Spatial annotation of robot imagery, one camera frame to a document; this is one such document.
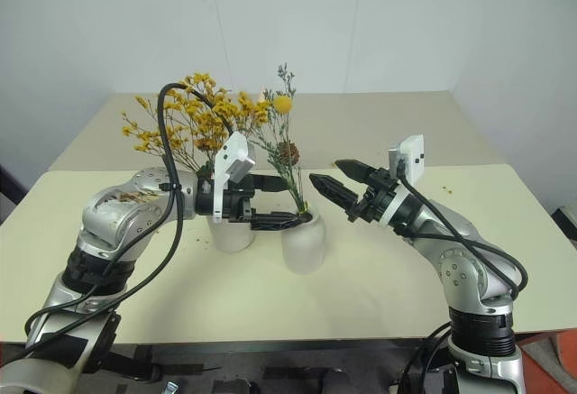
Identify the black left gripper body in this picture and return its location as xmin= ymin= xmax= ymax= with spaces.
xmin=220 ymin=175 xmax=262 ymax=233

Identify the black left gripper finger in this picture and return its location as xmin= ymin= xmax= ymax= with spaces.
xmin=252 ymin=175 xmax=290 ymax=195
xmin=250 ymin=210 xmax=301 ymax=234

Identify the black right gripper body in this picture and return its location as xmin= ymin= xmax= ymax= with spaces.
xmin=348 ymin=166 xmax=401 ymax=225

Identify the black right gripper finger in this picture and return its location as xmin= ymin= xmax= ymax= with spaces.
xmin=334 ymin=158 xmax=377 ymax=185
xmin=308 ymin=172 xmax=362 ymax=215

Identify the bouquet with pinecone and ball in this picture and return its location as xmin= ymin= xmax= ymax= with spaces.
xmin=252 ymin=62 xmax=311 ymax=217

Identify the yellow dried flower bouquet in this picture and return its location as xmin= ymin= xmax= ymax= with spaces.
xmin=121 ymin=71 xmax=274 ymax=179

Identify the white cylindrical vase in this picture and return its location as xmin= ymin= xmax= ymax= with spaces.
xmin=207 ymin=213 xmax=258 ymax=253

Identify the white rounded vase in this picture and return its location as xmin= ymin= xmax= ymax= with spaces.
xmin=280 ymin=211 xmax=328 ymax=276

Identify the orange object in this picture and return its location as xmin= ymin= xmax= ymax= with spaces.
xmin=513 ymin=329 xmax=577 ymax=394

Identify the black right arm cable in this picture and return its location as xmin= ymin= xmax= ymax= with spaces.
xmin=395 ymin=163 xmax=529 ymax=301

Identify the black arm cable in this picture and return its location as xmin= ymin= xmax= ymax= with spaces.
xmin=395 ymin=163 xmax=529 ymax=301
xmin=24 ymin=82 xmax=238 ymax=350

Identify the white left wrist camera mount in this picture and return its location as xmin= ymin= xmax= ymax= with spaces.
xmin=211 ymin=132 xmax=258 ymax=224

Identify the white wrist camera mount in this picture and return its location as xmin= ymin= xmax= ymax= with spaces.
xmin=211 ymin=132 xmax=258 ymax=224
xmin=380 ymin=133 xmax=427 ymax=228

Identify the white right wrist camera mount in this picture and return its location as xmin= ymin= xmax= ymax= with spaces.
xmin=380 ymin=133 xmax=427 ymax=228

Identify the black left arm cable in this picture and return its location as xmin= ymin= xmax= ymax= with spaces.
xmin=24 ymin=82 xmax=238 ymax=350

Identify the black frame under table edge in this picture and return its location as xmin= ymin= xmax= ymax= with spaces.
xmin=105 ymin=343 xmax=454 ymax=394

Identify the thin black cable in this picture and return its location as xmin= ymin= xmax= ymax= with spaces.
xmin=398 ymin=324 xmax=452 ymax=394

